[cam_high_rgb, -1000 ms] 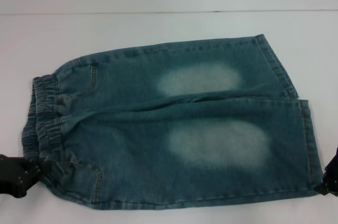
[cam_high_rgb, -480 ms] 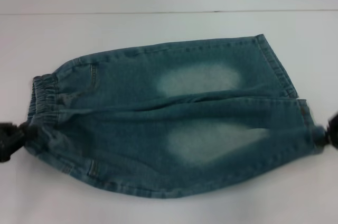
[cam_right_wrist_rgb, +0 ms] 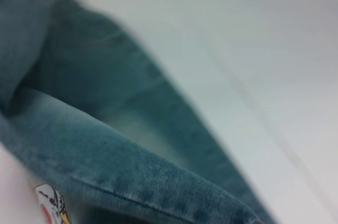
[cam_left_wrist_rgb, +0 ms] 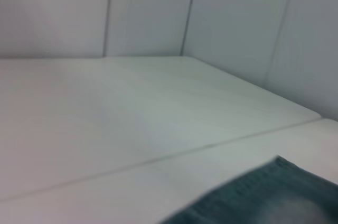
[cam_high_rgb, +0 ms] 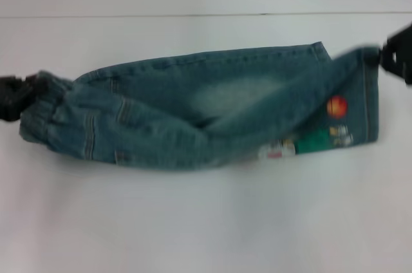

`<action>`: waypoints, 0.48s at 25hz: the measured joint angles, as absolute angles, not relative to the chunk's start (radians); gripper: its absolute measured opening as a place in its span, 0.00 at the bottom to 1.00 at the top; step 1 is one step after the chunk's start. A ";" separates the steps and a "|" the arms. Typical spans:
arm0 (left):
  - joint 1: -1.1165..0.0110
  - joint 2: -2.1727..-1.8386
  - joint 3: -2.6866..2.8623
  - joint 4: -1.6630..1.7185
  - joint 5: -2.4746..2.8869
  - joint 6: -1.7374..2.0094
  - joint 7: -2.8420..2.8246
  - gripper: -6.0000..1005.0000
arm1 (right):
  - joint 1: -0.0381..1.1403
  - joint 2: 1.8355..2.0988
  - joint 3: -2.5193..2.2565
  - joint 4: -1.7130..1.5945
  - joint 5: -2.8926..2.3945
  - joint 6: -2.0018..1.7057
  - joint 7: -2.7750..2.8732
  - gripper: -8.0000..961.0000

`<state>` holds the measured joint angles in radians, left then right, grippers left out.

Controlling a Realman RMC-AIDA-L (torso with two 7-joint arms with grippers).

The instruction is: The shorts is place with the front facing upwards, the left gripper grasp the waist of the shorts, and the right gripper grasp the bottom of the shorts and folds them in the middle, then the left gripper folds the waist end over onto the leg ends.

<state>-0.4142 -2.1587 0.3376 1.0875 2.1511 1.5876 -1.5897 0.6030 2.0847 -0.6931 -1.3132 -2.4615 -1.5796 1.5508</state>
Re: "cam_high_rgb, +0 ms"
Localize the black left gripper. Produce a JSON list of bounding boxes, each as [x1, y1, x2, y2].
[[0, 72, 49, 123]]

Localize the blue denim shorts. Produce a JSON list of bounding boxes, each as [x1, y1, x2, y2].
[[18, 41, 379, 169]]

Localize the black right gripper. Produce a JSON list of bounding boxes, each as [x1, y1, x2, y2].
[[375, 21, 412, 86]]

